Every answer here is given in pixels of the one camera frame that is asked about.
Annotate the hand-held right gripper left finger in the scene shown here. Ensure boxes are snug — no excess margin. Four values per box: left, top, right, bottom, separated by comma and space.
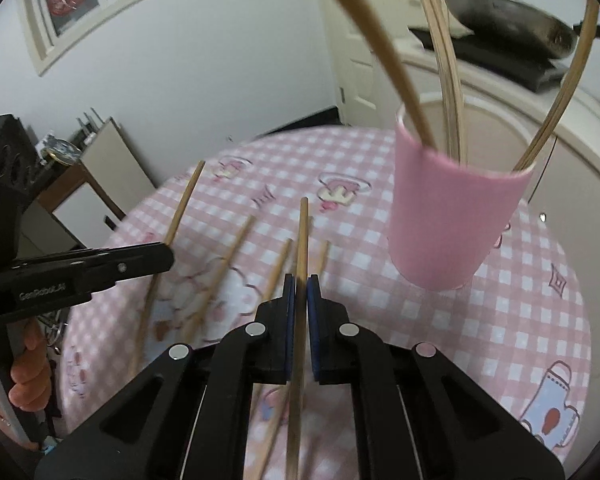
34, 272, 298, 480

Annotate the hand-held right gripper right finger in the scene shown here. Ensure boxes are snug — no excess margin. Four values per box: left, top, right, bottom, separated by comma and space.
306, 274, 566, 480

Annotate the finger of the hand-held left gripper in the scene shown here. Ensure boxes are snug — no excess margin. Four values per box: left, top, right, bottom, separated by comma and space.
10, 242, 169, 268
2, 246, 175, 322

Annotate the pink cup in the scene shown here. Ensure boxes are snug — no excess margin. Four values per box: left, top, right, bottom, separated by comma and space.
387, 92, 536, 292

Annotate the bunch of wooden chopsticks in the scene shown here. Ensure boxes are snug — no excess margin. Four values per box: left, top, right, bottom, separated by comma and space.
304, 0, 600, 172

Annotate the person's left hand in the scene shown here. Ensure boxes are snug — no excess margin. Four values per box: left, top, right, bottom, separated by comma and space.
9, 320, 53, 412

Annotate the round metal plate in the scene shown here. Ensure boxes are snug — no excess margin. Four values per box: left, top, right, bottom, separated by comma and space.
45, 140, 81, 165

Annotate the white side cabinet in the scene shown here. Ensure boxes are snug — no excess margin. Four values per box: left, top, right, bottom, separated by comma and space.
52, 117, 156, 233

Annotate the pink checkered bear tablecloth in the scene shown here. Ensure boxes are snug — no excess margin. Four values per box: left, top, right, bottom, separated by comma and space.
60, 125, 593, 480

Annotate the cream panel door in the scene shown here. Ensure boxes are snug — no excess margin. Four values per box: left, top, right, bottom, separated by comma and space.
314, 0, 451, 128

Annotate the black induction cooktop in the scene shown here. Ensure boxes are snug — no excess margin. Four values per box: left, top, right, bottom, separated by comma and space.
409, 25, 571, 93

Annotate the steel wok with black handle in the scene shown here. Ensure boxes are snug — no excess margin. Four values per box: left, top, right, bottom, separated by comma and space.
440, 0, 600, 58

